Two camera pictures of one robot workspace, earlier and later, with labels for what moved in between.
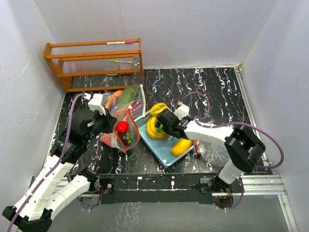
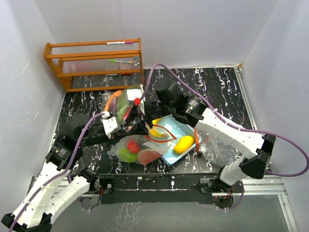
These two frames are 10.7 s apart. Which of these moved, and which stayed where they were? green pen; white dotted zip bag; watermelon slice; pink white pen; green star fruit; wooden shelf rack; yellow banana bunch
Moved: watermelon slice; green star fruit
Stayed: wooden shelf rack; pink white pen; white dotted zip bag; yellow banana bunch; green pen
